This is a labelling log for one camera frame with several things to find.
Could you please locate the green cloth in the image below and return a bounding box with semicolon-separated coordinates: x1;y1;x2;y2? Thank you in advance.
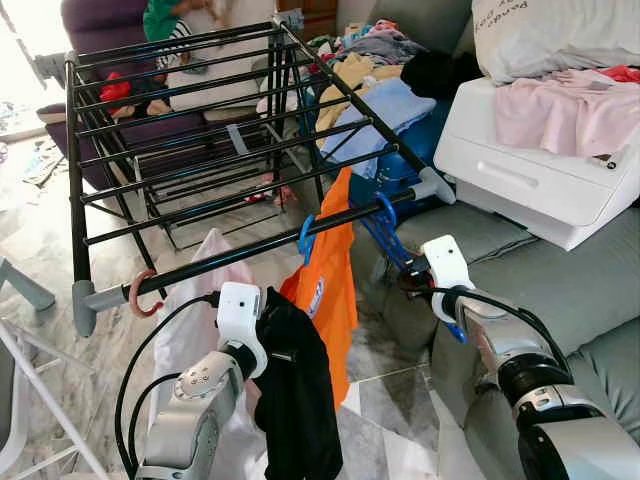
143;0;186;41

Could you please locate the red cloth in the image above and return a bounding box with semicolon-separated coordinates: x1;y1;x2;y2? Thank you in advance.
600;65;640;84
100;72;136;111

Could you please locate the blue laundry bag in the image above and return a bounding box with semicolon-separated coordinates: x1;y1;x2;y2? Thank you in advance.
350;100;451;211

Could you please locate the blue plastic hanger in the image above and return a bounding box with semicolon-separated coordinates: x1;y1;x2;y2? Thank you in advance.
297;213;319;263
358;192;469;344

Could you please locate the black shirt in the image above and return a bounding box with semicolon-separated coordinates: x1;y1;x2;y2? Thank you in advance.
252;287;344;480

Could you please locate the purple armchair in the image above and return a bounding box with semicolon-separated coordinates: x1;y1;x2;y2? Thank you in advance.
35;0;301;191

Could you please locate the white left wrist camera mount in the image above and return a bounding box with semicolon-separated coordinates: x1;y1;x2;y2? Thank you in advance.
215;282;266;379

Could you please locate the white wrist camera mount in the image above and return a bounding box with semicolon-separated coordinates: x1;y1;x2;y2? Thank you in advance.
420;235;476;323
215;282;266;379

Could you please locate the pale pink garment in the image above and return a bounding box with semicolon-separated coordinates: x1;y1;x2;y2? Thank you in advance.
495;68;640;159

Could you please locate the grey green leather sofa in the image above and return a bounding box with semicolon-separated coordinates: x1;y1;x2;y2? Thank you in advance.
350;0;640;480

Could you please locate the black metal drying rack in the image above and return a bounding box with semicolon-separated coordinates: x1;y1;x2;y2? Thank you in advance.
35;10;456;339

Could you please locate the white plastic storage box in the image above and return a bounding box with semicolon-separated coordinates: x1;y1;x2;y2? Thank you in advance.
433;75;640;251

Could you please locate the pale white shirt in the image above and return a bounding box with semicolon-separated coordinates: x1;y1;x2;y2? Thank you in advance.
150;228;266;480

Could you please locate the light blue garment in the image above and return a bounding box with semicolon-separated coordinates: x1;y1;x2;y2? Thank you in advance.
320;78;439;179

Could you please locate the pink plastic hanger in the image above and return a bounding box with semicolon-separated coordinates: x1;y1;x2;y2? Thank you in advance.
127;268;161;319

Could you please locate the grey clothes heap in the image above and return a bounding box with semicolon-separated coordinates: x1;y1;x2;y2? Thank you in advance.
340;25;426;63

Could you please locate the orange shirt white badge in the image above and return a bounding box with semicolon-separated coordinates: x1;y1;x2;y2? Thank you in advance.
278;165;359;406

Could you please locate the black crumpled garment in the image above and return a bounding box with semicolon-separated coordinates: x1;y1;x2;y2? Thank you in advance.
402;50;481;101

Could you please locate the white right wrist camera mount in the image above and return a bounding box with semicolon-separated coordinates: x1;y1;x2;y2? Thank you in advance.
420;235;476;323

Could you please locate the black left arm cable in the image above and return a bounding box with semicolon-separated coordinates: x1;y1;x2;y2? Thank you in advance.
115;290;221;476

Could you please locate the white printed pillow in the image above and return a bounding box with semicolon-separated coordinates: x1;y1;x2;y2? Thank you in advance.
472;0;640;86

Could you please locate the tan garment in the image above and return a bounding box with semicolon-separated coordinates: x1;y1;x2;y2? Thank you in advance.
315;52;401;131

